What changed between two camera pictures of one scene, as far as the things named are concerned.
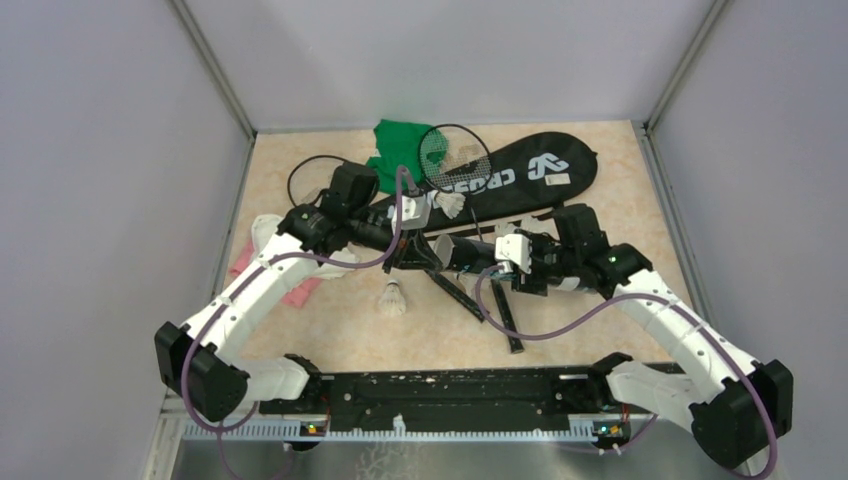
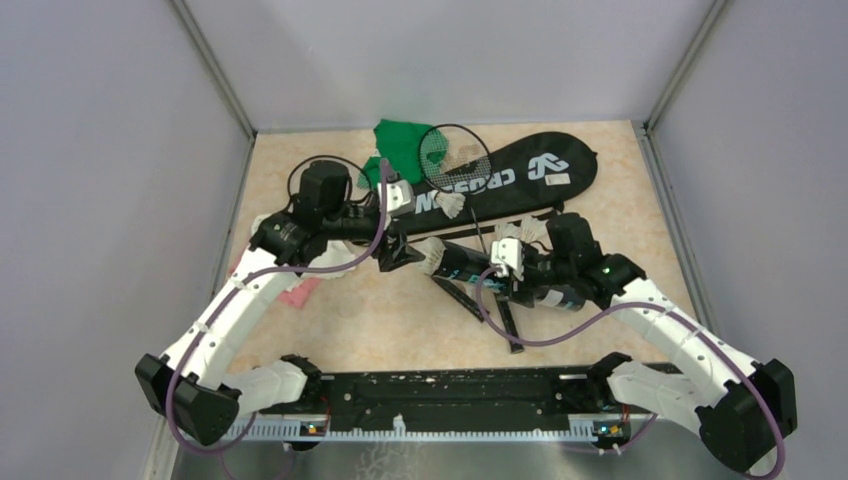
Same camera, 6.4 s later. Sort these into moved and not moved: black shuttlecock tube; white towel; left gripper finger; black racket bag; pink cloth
Moved: black shuttlecock tube
Not moved: left gripper finger; white towel; pink cloth; black racket bag
